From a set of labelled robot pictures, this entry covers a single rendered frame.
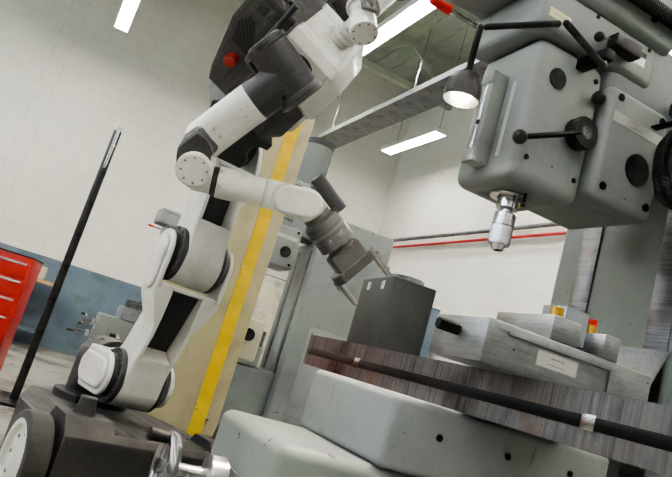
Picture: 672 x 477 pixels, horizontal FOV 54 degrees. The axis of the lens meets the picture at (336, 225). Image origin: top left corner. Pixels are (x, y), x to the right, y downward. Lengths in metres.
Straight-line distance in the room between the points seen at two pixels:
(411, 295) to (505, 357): 0.62
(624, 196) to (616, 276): 0.25
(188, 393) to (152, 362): 1.22
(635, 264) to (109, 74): 9.51
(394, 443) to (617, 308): 0.74
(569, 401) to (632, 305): 0.66
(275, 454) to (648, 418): 0.52
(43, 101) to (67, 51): 0.83
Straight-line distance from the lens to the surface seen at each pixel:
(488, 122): 1.43
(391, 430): 1.11
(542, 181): 1.39
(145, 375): 1.75
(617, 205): 1.51
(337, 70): 1.52
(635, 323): 1.63
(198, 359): 2.93
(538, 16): 1.46
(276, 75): 1.40
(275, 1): 1.54
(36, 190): 10.19
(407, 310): 1.64
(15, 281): 5.55
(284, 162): 3.07
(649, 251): 1.66
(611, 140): 1.52
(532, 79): 1.44
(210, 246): 1.68
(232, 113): 1.41
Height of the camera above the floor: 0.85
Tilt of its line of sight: 12 degrees up
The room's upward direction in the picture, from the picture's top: 17 degrees clockwise
